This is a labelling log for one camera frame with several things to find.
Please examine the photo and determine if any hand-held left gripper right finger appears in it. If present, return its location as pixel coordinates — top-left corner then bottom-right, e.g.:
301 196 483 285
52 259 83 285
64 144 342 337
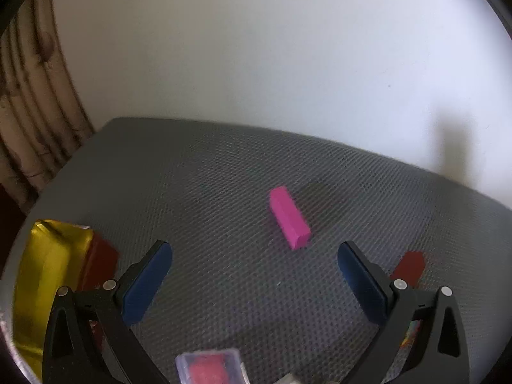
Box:
337 241 470 384

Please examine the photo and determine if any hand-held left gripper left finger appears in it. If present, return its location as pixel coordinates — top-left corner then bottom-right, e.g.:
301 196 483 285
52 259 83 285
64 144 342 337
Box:
42 240 173 384

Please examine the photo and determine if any pink rectangular block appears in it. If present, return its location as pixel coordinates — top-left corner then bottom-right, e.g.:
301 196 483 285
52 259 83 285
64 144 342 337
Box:
269 186 312 251

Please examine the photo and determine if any clear lip gloss tube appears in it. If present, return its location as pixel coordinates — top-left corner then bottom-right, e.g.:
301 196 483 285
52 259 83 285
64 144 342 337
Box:
175 348 251 384

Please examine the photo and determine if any gold tin box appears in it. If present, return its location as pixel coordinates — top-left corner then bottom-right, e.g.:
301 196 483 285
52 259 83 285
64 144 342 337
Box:
12 219 121 382

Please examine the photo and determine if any dark red block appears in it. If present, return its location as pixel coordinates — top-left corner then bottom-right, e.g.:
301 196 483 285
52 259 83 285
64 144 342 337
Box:
389 250 426 289

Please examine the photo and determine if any grey mesh chair seat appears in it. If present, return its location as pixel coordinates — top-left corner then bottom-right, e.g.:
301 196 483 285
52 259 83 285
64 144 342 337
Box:
0 117 512 384

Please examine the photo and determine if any beige patterned curtain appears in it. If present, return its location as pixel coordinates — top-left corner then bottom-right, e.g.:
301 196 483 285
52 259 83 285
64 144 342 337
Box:
0 0 97 214

